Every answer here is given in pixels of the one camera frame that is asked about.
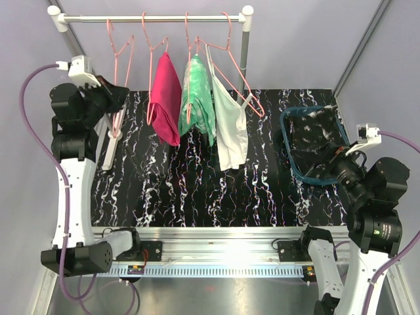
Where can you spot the silver clothes rack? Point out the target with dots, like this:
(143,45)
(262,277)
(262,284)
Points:
(62,21)

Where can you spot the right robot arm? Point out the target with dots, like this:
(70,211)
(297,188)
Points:
(374,231)

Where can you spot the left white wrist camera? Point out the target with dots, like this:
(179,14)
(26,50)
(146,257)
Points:
(80,71)

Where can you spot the blue plastic basket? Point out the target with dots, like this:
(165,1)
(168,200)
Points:
(300,165)

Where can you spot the green white tie-dye trousers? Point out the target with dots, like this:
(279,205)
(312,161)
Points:
(204,117)

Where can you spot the white camisole top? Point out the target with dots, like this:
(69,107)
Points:
(232,136)

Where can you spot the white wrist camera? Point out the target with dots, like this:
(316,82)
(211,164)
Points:
(367,137)
(80,71)

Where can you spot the aluminium mounting rail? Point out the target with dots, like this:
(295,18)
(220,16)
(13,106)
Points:
(232,252)

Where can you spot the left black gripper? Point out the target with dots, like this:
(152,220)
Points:
(115,95)

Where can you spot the magenta trousers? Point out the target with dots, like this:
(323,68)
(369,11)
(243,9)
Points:
(165,101)

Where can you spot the black white tie-dye trousers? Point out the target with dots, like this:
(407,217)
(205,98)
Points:
(308,130)

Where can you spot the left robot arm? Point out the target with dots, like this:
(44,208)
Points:
(77,110)

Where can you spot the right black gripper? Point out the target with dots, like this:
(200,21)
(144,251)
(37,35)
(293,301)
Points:
(335,155)

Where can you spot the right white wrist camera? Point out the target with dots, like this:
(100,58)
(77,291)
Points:
(367,137)

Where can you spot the black marble pattern mat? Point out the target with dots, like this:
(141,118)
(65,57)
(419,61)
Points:
(155,184)

